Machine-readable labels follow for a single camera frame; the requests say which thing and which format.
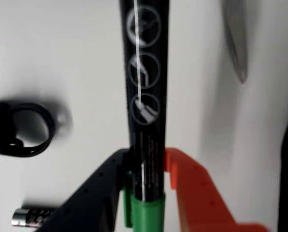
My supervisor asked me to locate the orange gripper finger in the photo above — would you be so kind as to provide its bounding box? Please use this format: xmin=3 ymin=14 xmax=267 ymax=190
xmin=165 ymin=146 xmax=273 ymax=232

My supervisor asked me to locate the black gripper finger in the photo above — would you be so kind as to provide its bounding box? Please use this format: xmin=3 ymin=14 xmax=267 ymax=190
xmin=40 ymin=148 xmax=133 ymax=232

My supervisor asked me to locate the green marker with black barrel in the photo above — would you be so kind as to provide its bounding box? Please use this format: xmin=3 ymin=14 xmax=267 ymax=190
xmin=119 ymin=0 xmax=171 ymax=232

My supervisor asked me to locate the black AA battery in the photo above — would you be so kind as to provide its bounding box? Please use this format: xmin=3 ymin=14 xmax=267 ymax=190
xmin=11 ymin=205 xmax=55 ymax=228

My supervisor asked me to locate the black ring strap clip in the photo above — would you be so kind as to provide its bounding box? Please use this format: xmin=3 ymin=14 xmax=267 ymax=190
xmin=0 ymin=101 xmax=70 ymax=158

